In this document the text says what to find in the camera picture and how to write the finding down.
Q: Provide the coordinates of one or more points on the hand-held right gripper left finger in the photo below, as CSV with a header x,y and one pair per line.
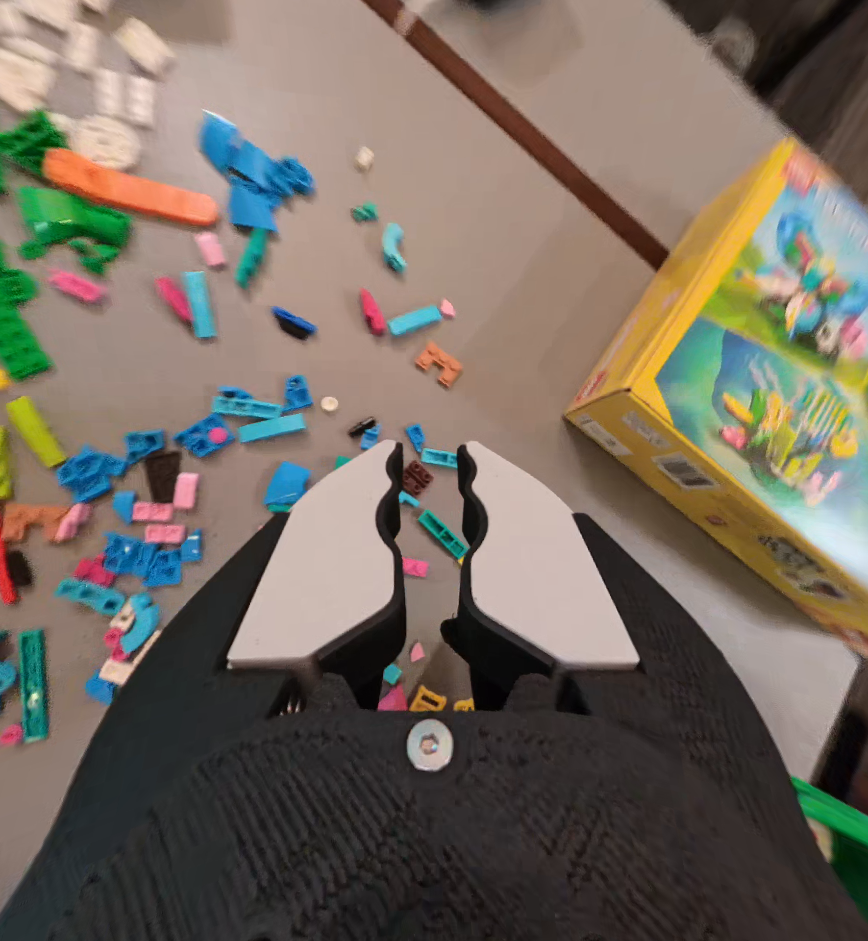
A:
x,y
323,581

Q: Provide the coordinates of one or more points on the pile of small coloured bricks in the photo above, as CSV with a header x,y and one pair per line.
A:
x,y
254,176

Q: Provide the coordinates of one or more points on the orange long brick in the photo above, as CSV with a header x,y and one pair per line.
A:
x,y
132,191

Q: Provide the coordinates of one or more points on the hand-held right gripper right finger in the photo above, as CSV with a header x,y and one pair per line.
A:
x,y
544,588

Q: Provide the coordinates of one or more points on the yellow toy brick box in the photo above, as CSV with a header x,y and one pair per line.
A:
x,y
757,412

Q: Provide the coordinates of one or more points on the dark brown small brick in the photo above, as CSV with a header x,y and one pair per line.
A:
x,y
417,478

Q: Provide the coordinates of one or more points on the green plastic bin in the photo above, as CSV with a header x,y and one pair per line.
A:
x,y
860,845

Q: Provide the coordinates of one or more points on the grey desk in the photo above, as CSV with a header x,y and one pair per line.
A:
x,y
478,242

